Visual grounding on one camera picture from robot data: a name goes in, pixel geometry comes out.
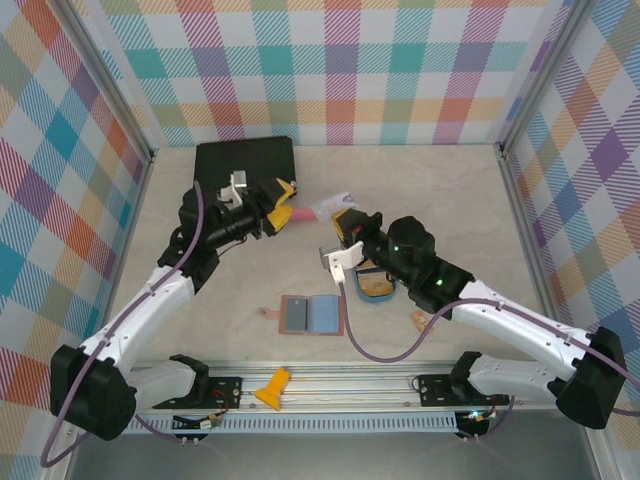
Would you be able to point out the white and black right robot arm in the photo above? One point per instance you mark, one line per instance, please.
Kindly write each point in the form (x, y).
(520, 325)

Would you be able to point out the pink toy microphone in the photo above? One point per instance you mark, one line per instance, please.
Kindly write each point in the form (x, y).
(305, 215)

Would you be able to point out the spare yellow gripper finger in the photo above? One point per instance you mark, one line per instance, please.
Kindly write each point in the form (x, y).
(274, 387)

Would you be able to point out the aluminium rail frame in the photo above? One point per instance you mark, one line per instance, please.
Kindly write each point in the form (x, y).
(350, 385)

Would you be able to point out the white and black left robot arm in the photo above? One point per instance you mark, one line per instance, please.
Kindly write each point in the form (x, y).
(140, 315)

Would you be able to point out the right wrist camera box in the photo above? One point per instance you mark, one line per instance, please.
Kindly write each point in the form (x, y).
(345, 255)

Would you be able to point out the black hard case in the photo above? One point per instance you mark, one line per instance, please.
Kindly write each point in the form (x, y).
(235, 160)

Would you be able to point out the aluminium corner post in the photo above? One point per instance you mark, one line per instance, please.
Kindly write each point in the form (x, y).
(542, 75)
(107, 75)

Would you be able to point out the blue card tray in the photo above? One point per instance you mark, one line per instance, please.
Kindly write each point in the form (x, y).
(372, 300)

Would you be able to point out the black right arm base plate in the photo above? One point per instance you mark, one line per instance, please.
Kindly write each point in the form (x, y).
(432, 390)

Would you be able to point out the white credit card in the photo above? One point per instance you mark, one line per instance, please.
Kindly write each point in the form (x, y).
(330, 205)

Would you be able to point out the aluminium side rail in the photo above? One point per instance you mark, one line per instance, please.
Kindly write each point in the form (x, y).
(522, 225)
(136, 210)

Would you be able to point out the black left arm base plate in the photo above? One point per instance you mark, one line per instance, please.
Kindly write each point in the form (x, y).
(225, 392)

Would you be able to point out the small orange packet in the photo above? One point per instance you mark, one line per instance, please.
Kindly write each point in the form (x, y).
(416, 320)

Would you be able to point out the dark credit card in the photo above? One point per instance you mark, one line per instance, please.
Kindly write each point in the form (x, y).
(297, 315)

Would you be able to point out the orange credit card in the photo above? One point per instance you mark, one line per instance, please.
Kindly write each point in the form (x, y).
(375, 285)

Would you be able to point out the pink leather card holder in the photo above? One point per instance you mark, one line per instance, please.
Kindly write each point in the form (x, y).
(325, 315)

